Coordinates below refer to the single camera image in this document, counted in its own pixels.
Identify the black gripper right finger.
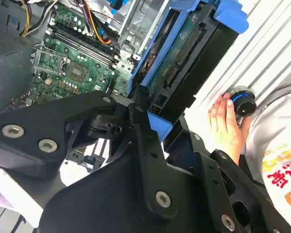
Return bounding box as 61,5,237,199
167,117,244,233

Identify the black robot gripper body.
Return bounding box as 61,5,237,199
37,150,291,233

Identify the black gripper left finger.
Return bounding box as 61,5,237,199
0,90,179,220

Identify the round black tool blue ring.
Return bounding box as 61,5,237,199
229,86,258,126

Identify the hard disk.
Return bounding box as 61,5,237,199
127,0,249,143

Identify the person's bare hand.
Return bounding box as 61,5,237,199
208,93,252,167

